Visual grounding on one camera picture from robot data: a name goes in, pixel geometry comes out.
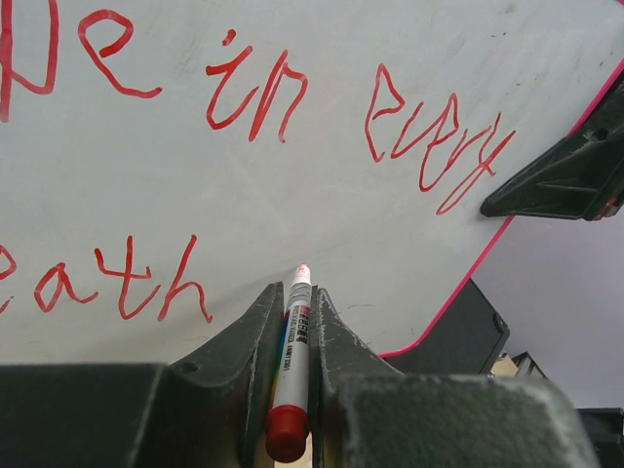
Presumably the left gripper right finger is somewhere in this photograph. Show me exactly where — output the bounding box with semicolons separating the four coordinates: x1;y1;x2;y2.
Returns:
310;288;595;467

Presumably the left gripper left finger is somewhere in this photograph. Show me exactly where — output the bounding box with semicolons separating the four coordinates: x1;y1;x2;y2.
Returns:
1;283;284;467

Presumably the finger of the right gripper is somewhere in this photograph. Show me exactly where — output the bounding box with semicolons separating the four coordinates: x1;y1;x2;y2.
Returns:
480;125;614;220

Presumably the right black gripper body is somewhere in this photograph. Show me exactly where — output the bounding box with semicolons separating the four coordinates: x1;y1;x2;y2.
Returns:
602;72;623;217

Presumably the red white marker pen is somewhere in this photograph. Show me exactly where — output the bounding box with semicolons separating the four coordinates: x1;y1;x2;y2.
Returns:
265;263;312;463

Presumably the pink framed whiteboard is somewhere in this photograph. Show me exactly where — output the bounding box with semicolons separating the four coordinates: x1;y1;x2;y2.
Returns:
1;1;623;364

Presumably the black ribbed case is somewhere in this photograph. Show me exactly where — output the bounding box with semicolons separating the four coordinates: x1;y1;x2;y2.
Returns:
383;280;510;374

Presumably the aluminium frame rail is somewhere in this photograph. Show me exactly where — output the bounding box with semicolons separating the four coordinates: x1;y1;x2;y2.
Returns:
512;352;547;379

